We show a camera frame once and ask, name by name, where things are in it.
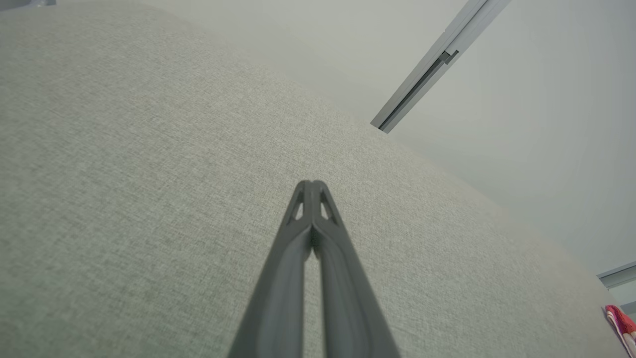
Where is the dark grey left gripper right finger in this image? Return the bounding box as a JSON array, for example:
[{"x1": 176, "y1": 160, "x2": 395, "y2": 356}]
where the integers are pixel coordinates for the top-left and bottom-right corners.
[{"x1": 313, "y1": 180, "x2": 401, "y2": 358}]

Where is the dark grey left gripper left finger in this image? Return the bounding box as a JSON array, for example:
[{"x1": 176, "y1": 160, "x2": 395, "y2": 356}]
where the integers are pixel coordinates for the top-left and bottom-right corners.
[{"x1": 228, "y1": 180, "x2": 313, "y2": 358}]

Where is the red white jersey shirt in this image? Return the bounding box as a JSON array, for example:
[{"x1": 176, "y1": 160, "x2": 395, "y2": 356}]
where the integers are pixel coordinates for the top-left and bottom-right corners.
[{"x1": 604, "y1": 304, "x2": 636, "y2": 358}]

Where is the grey fabric sofa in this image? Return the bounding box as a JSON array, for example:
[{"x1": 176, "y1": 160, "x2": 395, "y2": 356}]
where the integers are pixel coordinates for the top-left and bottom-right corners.
[{"x1": 0, "y1": 1, "x2": 632, "y2": 358}]

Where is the grey metal partition post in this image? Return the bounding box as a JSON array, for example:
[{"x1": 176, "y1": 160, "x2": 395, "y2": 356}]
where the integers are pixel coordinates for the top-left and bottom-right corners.
[{"x1": 370, "y1": 0, "x2": 513, "y2": 134}]

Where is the grey wall baseboard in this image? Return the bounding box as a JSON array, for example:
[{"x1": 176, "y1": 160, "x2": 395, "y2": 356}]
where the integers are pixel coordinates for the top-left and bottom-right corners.
[{"x1": 597, "y1": 262, "x2": 636, "y2": 290}]

